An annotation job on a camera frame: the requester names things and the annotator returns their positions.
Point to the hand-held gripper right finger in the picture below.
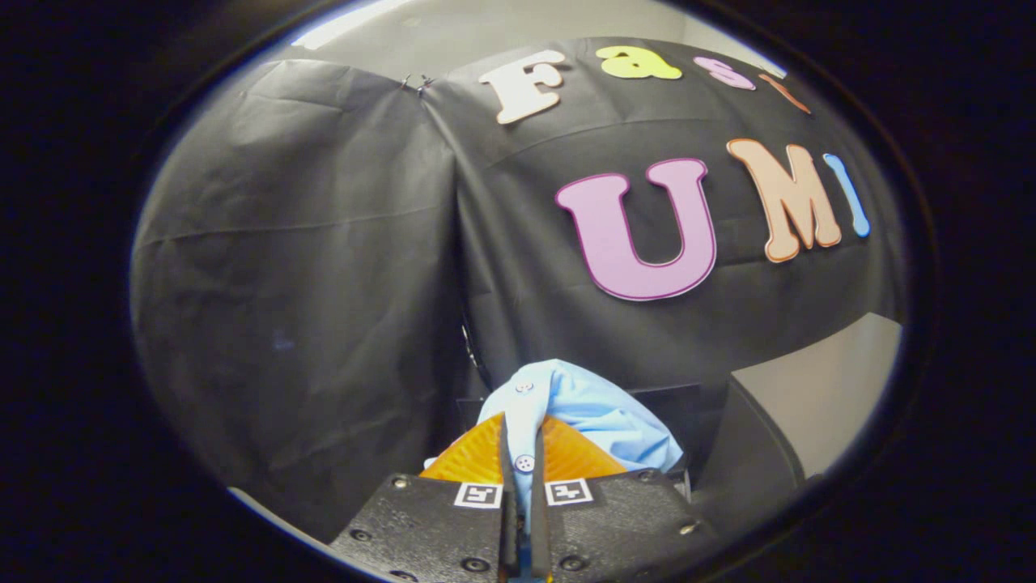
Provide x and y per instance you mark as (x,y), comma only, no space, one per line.
(623,526)

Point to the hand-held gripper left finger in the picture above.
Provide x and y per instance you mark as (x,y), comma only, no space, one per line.
(437,526)

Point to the light blue shirt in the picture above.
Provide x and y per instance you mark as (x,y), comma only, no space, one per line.
(591,405)

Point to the beige cabinet with grey top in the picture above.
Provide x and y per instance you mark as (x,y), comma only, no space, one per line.
(817,397)

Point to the black backdrop cloth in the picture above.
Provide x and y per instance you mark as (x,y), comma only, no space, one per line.
(307,283)

